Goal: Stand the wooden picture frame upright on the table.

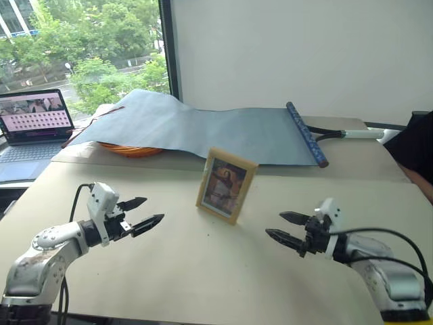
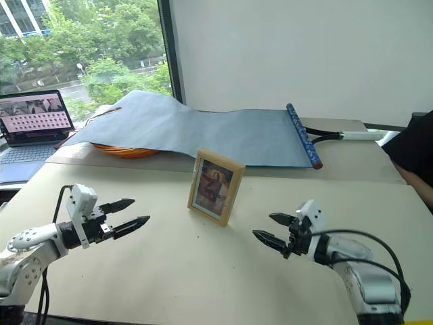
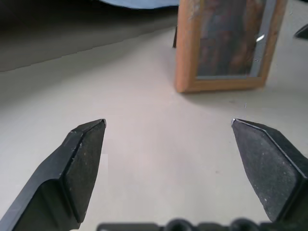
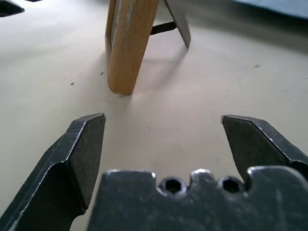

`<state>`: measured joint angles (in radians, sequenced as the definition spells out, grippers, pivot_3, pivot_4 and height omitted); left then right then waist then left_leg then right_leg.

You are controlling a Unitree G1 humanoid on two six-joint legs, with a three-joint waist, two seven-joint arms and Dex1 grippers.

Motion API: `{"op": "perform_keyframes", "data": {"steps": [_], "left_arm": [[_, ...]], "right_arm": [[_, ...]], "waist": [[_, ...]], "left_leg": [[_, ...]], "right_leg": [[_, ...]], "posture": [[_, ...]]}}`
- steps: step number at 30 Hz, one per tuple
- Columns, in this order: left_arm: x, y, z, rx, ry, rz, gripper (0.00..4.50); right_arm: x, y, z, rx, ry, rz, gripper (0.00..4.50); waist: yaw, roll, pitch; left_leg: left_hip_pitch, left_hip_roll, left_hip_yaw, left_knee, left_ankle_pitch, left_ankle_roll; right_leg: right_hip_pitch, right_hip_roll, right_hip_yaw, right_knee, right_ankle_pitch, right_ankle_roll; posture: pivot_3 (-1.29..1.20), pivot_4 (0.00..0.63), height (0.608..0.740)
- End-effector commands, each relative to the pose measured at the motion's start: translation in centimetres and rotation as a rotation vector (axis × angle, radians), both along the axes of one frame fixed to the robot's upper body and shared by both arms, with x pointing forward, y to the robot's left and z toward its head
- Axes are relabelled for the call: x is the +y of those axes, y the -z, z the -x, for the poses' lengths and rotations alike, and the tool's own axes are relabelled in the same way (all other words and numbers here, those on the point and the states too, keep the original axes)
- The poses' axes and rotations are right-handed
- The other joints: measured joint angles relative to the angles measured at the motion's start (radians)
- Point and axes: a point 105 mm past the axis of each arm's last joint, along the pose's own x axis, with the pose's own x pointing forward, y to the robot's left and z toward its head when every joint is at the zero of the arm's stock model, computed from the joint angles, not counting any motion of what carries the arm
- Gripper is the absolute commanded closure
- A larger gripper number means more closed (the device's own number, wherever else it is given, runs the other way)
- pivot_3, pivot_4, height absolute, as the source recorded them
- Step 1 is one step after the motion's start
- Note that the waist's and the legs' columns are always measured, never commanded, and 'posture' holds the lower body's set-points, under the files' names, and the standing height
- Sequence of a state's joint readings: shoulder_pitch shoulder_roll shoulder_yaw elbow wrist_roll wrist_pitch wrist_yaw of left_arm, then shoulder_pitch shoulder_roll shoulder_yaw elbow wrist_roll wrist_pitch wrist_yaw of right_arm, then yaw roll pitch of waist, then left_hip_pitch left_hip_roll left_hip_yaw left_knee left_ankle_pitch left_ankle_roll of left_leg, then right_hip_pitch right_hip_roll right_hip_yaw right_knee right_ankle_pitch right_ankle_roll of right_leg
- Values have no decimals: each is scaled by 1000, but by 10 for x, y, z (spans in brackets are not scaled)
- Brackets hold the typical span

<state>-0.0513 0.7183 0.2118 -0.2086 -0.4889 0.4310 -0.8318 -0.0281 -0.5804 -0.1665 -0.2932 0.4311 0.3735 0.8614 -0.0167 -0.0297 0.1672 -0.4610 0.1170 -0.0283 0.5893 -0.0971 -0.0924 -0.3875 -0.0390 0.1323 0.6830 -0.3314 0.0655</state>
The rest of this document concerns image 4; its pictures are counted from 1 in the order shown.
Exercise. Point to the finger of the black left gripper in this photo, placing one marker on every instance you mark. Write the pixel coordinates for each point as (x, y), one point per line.
(72, 163)

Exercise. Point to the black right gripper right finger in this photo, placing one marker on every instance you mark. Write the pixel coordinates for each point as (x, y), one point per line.
(260, 146)

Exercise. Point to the black pointed right gripper left finger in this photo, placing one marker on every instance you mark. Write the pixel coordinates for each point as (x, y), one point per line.
(9, 8)

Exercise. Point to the wooden picture frame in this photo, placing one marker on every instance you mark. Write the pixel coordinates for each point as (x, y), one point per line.
(128, 45)

